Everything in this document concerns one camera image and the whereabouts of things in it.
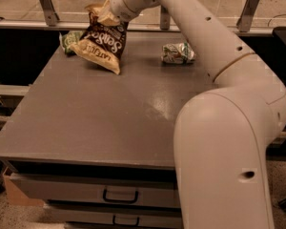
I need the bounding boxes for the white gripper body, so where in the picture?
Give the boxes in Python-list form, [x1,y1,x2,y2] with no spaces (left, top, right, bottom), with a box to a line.
[110,0,139,22]

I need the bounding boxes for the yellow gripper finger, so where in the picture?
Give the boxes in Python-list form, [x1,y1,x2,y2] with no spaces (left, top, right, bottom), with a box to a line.
[97,0,120,26]

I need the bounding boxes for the brown Late July chip bag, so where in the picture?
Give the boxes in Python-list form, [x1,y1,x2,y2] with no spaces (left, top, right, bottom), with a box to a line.
[70,5,128,74]

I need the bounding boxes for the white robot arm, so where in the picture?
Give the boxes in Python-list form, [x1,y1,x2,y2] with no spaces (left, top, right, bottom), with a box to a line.
[105,0,286,229]

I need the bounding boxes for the green jalapeno chip bag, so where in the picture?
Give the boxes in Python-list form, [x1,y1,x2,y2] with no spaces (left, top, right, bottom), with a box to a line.
[59,31,84,55]

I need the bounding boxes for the crumpled green white snack bag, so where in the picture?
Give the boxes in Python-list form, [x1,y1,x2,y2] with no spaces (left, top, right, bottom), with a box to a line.
[161,42,196,65]

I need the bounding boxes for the upper grey drawer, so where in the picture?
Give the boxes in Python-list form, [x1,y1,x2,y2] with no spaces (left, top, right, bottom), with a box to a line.
[10,173,180,208]

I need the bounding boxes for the grey drawer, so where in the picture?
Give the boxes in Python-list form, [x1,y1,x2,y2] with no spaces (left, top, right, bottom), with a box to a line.
[44,204,183,229]
[10,173,180,208]

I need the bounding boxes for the lower grey drawer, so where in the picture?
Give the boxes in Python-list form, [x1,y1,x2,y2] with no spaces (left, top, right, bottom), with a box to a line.
[44,204,183,229]

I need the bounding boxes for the middle metal railing bracket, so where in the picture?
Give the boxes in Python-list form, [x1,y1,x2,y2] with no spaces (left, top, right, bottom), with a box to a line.
[160,7,171,30]

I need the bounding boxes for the metal railing bracket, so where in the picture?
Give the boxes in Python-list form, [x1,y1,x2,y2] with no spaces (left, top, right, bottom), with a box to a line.
[236,0,260,32]
[160,7,171,30]
[39,0,59,27]

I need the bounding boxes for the left metal railing bracket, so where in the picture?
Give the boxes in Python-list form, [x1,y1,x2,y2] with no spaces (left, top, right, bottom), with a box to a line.
[39,0,59,27]

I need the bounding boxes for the right metal railing bracket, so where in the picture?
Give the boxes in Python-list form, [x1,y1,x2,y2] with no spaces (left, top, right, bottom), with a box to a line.
[236,0,260,32]

